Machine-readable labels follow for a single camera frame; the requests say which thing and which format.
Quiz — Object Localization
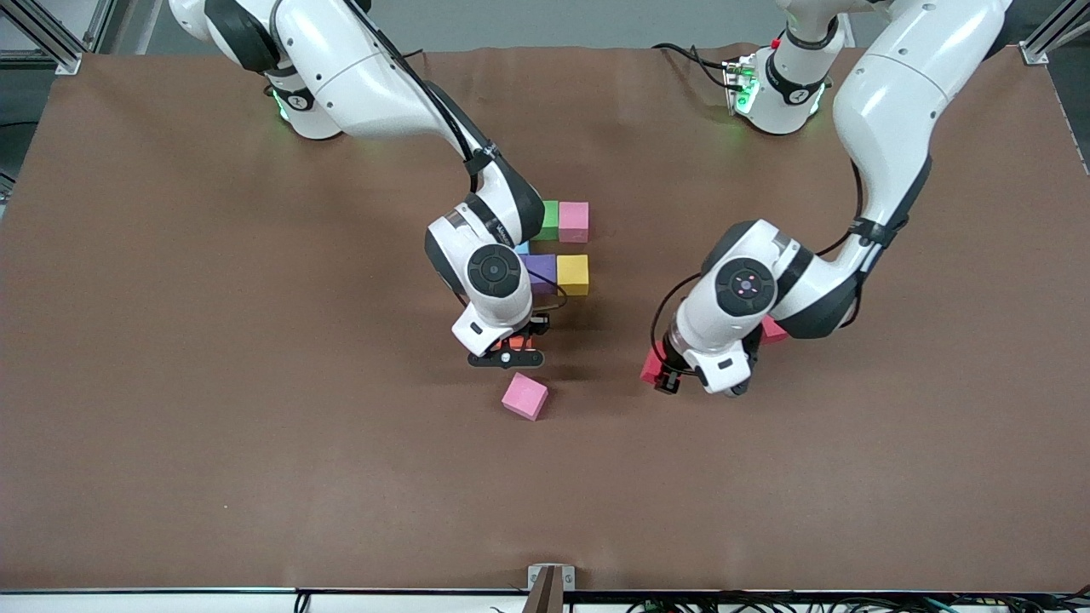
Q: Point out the yellow foam cube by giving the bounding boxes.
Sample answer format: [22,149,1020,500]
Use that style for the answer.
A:
[557,255,590,297]

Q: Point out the brown table cover sheet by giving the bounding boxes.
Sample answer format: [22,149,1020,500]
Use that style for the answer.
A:
[0,43,1090,594]

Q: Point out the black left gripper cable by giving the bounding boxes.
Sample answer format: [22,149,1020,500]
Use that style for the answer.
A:
[651,158,868,369]

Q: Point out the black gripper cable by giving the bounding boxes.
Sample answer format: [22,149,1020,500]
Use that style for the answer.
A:
[358,0,570,318]
[651,158,868,369]

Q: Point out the grey metal bracket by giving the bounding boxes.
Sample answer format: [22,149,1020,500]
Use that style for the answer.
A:
[526,564,577,613]

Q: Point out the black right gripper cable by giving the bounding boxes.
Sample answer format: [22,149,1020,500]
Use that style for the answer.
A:
[358,0,570,318]

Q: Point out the black left arm base cable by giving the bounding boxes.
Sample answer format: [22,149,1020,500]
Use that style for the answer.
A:
[651,41,735,90]

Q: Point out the aluminium frame profile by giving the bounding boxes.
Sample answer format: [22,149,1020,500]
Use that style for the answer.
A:
[1022,0,1090,65]
[0,0,86,76]

